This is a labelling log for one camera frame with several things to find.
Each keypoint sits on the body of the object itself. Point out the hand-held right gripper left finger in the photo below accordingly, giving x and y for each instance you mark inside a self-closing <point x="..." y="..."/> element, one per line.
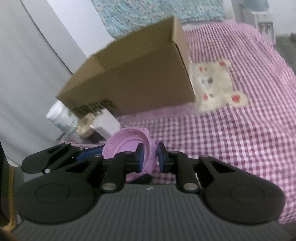
<point x="140" y="158"/>

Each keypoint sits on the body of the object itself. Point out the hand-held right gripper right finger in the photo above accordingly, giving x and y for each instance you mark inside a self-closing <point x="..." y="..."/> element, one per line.
<point x="161" y="160"/>

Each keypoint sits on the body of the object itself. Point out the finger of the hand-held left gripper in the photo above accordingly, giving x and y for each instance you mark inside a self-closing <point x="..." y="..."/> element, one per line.
<point x="55" y="156"/>
<point x="143" y="179"/>

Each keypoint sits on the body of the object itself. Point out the white plastic bottle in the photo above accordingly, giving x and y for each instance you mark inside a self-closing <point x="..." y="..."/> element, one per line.
<point x="62" y="118"/>

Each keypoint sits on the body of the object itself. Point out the large cardboard box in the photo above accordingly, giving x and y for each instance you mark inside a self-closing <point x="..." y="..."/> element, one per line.
<point x="138" y="76"/>

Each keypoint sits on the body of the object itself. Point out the gold lid jar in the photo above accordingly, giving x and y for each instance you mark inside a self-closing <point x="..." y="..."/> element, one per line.
<point x="84" y="126"/>

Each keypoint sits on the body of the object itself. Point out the white charger plug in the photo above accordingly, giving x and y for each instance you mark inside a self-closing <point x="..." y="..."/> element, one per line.
<point x="107" y="124"/>

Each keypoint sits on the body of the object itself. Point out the purple checked tablecloth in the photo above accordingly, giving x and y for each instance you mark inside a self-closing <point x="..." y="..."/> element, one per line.
<point x="231" y="143"/>

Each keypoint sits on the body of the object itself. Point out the white sheet with dark edge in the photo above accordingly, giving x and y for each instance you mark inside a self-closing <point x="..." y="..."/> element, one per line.
<point x="23" y="81"/>

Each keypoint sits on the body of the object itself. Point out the white water dispenser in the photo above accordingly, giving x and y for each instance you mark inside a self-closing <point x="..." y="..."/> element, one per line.
<point x="264" y="25"/>

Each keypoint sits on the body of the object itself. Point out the teal patterned wall cloth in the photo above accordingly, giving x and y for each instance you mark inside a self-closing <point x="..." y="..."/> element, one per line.
<point x="143" y="11"/>

